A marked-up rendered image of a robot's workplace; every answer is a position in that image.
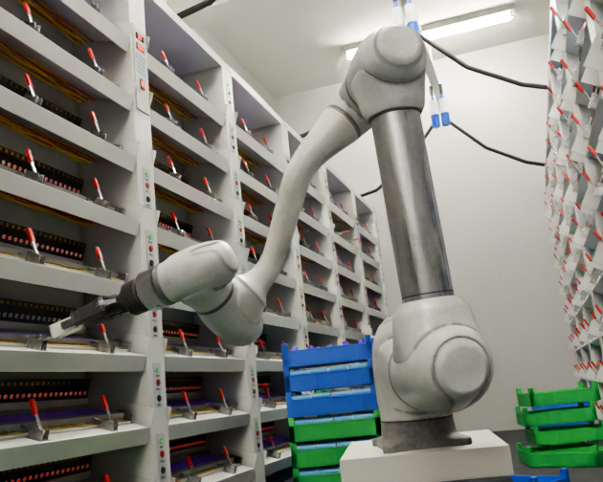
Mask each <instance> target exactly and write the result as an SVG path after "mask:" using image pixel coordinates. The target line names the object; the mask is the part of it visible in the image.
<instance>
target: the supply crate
mask: <svg viewBox="0 0 603 482"><path fill-rule="evenodd" d="M364 337H365V342H362V343H353V344H346V345H337V346H328V347H320V348H311V349H302V350H298V347H297V346H295V347H297V350H295V351H288V344H282V345H281V354H282V365H283V368H290V369H304V368H312V367H321V366H330V365H339V364H348V363H356V362H367V360H370V359H372V345H373V341H374V338H371V337H370V335H364Z"/></svg>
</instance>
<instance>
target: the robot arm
mask: <svg viewBox="0 0 603 482"><path fill-rule="evenodd" d="M426 62H427V56H426V50H425V46H424V43H423V41H422V39H421V37H420V35H419V34H418V33H417V32H416V31H415V30H413V29H412V28H410V27H408V26H403V25H389V26H386V27H380V28H378V29H376V30H374V31H373V32H371V33H369V34H368V35H367V36H366V37H365V38H364V39H363V41H362V42H361V43H360V45H359V47H358V48H357V50H356V52H355V53H354V55H353V57H352V59H351V61H350V64H349V67H348V72H347V75H346V78H345V81H344V82H343V84H342V86H341V88H340V90H339V93H338V94H337V96H336V97H335V98H334V100H332V101H331V102H330V104H329V105H328V106H327V107H326V108H325V110H324V111H323V113H322V114H321V116H320V117H319V119H318V120H317V122H316V123H315V125H314V126H313V128H312V129H311V130H310V132H309V133H308V135H307V136H306V137H305V139H304V140H303V141H302V143H301V144H300V146H299V147H298V149H297V150H296V152H295V153H294V155H293V157H292V159H291V160H290V162H289V164H288V166H287V168H286V170H285V173H284V176H283V178H282V181H281V185H280V189H279V195H278V199H277V202H276V206H275V210H274V214H273V218H272V222H271V226H270V229H269V233H268V237H267V241H266V244H265V248H264V251H263V254H262V256H261V258H260V259H259V261H258V262H257V264H256V265H255V266H254V267H253V269H252V270H250V271H249V272H248V273H246V274H237V272H238V270H239V262H238V259H237V256H236V254H235V252H234V250H233V249H232V248H231V247H230V245H228V244H227V243H226V242H224V241H222V240H213V241H208V242H204V243H200V244H196V245H193V246H191V247H188V248H185V249H183V250H181V251H179V252H177V253H175V254H173V255H171V256H170V257H169V258H168V259H167V260H165V261H164V262H162V263H160V264H157V265H155V266H154V267H152V268H149V269H147V270H145V271H143V272H140V273H138V274H137V276H136V278H134V279H132V280H129V281H127V282H125V283H124V284H123V285H122V287H121V291H120V293H119V294H118V295H117V294H114V295H112V296H110V297H109V298H106V299H104V300H102V296H99V297H97V298H96V299H95V300H94V301H92V302H90V303H88V304H86V305H85V306H83V307H81V308H79V309H77V310H75V311H73V312H72V313H70V317H68V318H66V319H63V320H61V321H59V322H56V323H54V324H52V325H50V326H49V327H50V332H51V336H52V339H54V338H58V339H61V338H64V337H66V336H68V335H71V334H73V333H75V332H77V331H79V330H81V329H84V328H86V330H91V329H90V326H91V325H93V326H97V325H100V324H103V323H105V322H107V321H110V320H113V319H116V318H120V317H123V316H126V315H130V314H132V315H135V316H138V315H140V314H142V313H145V312H147V311H149V310H150V311H156V312H157V311H158V310H160V309H164V308H165V307H168V306H169V305H173V304H175V303H176V302H179V301H182V302H183V303H184V304H186V305H188V306H190V307H191V308H192V309H193V310H194V311H195V312H196V313H197V314H198V316H199V317H200V318H201V320H202V321H203V322H204V323H205V325H206V326H207V327H208V328H209V329H210V330H211V331H212V332H213V333H215V334H216V335H217V336H218V337H220V338H221V339H223V340H225V341H226V342H228V343H229V344H232V345H235V346H246V345H249V344H251V343H253V342H254V341H256V340H257V339H258V338H259V336H260V335H261V333H262V329H263V317H262V313H263V310H264V308H265V306H266V295H267V293H268V291H269V290H270V288H271V287H272V285H273V284H274V282H275V281H276V279H277V277H278V276H279V273H280V271H281V269H282V267H283V265H284V262H285V260H286V257H287V254H288V252H289V249H290V246H291V242H292V239H293V236H294V233H295V229H296V226H297V224H298V220H299V217H300V214H301V211H302V205H303V202H304V199H305V196H306V192H307V190H308V188H309V185H310V183H311V181H312V179H313V177H314V175H315V174H316V172H317V171H318V170H319V168H320V167H321V166H322V165H323V164H324V163H325V162H327V161H328V160H329V159H331V158H332V157H333V156H335V155H336V154H338V153H339V152H340V151H342V150H343V149H345V148H346V147H348V146H349V145H351V144H352V143H354V142H356V141H357V140H358V139H359V138H360V137H362V136H363V135H364V134H365V133H367V132H368V131H369V130H370V129H372V134H373V139H374V145H375V151H376V156H377V162H378V167H379V172H380V178H381V184H382V188H383V194H384V200H385V205H386V211H387V216H388V221H389V227H390V233H391V242H392V248H393V254H394V259H395V265H396V270H397V275H398V281H399V287H400V292H401V297H402V303H403V304H400V305H398V307H397V309H396V310H395V312H394V314H393V316H392V317H390V318H386V319H385V320H384V321H383V323H382V324H381V325H380V326H379V327H378V329H377V332H376V334H375V337H374V341H373V345H372V368H373V378H374V385H375V393H376V399H377V404H378V408H379V412H380V418H381V433H382V436H381V437H378V438H375V439H372V446H373V447H378V448H379V449H381V450H382V451H383V453H396V452H402V451H410V450H419V449H434V448H443V447H451V446H463V445H471V444H472V438H471V436H468V435H464V434H461V433H459V432H458V431H457V430H456V425H455V421H454V417H453V412H458V411H461V410H463V409H465V408H467V407H469V406H471V405H473V404H474V403H476V402H477V401H478V400H479V399H480V398H481V397H482V396H483V395H484V394H485V392H486V391H487V389H488V387H489V385H490V384H491V381H492V378H493V371H494V365H493V357H492V354H491V350H490V348H489V345H488V344H487V342H486V340H485V339H484V338H483V336H482V334H481V332H480V329H479V326H478V325H477V323H476V320H475V317H474V315H473V312H472V309H471V307H470V305H469V304H468V303H467V302H466V301H465V300H464V299H462V298H461V297H460V296H455V294H454V289H453V283H452V278H451V274H450V269H449V263H448V258H447V253H446V249H445V243H444V238H443V233H442V227H441V223H440V218H439V213H438V207H437V202H436V194H435V188H434V183H433V178H432V172H431V168H430V163H429V158H428V152H427V147H426V143H425V138H424V132H423V127H422V122H421V117H420V115H421V114H422V112H423V109H424V107H425V80H426V67H425V66H426ZM84 326H85V327H84Z"/></svg>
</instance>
